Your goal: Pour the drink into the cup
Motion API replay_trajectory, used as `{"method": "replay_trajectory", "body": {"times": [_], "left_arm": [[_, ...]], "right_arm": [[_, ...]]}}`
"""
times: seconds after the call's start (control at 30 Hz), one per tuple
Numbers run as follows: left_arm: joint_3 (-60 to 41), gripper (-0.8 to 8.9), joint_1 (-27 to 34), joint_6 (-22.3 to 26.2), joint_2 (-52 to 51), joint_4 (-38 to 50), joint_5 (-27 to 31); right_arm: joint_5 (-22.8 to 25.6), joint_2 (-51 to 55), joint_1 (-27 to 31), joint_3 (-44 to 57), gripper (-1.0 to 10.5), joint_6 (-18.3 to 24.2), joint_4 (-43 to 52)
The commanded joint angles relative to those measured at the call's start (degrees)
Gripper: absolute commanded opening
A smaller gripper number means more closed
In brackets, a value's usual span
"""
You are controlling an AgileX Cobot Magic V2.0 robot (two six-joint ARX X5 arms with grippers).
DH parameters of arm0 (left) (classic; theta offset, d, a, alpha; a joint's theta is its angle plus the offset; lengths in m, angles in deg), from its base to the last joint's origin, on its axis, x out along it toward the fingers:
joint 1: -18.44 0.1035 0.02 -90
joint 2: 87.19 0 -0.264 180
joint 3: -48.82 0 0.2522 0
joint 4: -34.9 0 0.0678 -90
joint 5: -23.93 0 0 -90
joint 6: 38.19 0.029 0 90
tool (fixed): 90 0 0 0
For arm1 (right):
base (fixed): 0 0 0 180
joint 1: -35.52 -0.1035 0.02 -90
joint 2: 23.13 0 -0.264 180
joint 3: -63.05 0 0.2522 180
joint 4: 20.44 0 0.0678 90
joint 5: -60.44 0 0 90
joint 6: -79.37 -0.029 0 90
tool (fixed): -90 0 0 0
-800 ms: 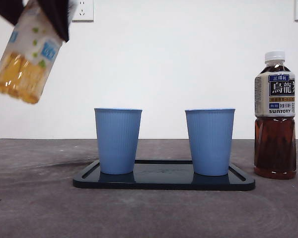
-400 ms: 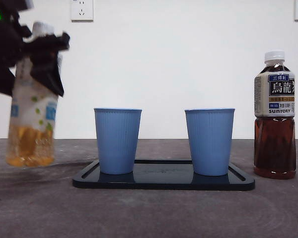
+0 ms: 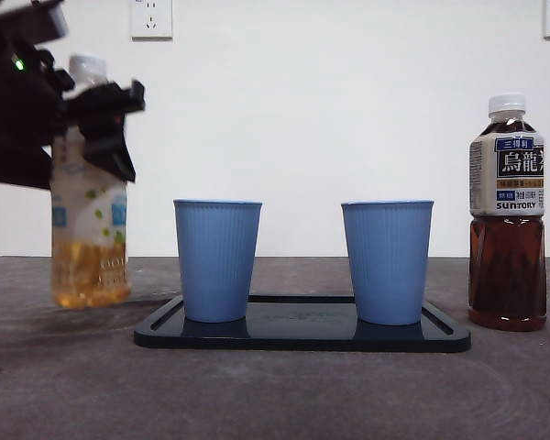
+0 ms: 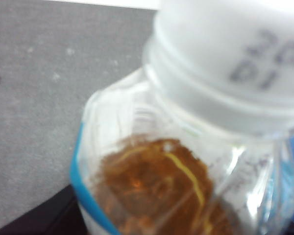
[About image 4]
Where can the jasmine oolong tea bottle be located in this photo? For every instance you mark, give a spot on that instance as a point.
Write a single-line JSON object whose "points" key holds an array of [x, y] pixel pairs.
{"points": [[186, 122]]}

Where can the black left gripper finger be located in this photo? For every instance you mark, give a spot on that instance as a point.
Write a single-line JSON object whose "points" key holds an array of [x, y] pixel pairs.
{"points": [[44, 218]]}

